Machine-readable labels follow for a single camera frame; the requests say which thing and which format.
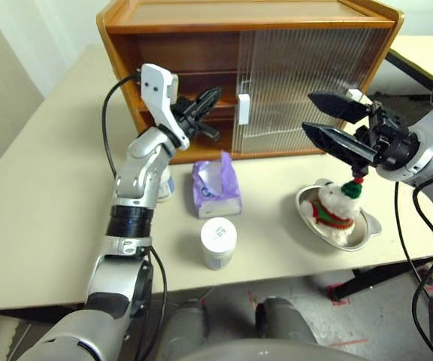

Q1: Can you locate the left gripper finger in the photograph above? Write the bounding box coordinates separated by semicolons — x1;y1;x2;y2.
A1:
192;86;223;117
197;122;221;141

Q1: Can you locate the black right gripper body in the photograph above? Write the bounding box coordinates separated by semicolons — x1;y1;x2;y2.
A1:
353;100;421;171

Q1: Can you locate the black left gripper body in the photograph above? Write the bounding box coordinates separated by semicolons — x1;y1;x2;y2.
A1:
169;96;207;140

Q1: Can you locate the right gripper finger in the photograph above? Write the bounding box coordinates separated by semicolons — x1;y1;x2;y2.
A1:
301;121;378;177
308;92;372;123

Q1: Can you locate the white door handle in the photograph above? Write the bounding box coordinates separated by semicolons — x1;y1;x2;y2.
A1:
238;93;250;126
347;89;371;105

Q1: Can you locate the purple tissue pack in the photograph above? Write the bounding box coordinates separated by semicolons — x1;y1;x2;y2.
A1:
192;150;243;220

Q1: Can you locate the ribbed clear sliding door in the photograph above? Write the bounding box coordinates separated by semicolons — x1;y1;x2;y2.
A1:
232;28;390;155

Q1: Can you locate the white plush toy green hat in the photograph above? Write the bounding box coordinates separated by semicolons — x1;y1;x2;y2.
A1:
301;176;366;247

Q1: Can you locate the white bottle with label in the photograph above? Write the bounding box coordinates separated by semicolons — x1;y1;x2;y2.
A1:
200;217;238;271
156;165;176;204

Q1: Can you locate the metal bowl with handles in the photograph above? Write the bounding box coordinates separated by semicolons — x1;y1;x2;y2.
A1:
295;178;383;253

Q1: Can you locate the wooden cabinet with shelves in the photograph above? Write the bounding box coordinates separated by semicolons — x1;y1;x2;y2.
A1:
95;0;405;165

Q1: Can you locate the grey rounded shape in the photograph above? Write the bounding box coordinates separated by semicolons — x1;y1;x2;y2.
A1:
156;299;208;354
256;296;317;345

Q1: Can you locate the grey robot torso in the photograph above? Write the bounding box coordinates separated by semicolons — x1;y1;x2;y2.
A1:
178;338;390;361

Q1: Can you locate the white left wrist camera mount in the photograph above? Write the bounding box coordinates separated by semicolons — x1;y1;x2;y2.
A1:
140;62;191;151

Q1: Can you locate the beige side table black frame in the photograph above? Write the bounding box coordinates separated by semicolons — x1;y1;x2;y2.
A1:
366;35;433;99

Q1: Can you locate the black table leg frame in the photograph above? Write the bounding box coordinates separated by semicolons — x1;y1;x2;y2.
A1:
329;255;433;302

